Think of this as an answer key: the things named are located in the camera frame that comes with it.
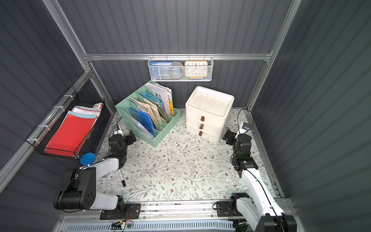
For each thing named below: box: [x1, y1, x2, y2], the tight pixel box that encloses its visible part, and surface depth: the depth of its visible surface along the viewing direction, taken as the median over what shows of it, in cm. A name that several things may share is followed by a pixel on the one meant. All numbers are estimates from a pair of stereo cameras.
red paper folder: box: [44, 114, 97, 158], surface depth 74 cm
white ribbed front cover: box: [64, 221, 236, 232], surface depth 72 cm
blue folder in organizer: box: [128, 108, 157, 136], surface depth 93 cm
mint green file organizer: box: [114, 80, 182, 148], surface depth 96 cm
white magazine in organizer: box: [144, 82, 174, 116], surface depth 101 cm
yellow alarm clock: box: [184, 60, 209, 80], surface depth 90 cm
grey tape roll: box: [168, 60, 185, 80], surface depth 89 cm
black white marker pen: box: [117, 169, 127, 188], surface depth 84 cm
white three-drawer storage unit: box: [185, 85, 235, 144], surface depth 93 cm
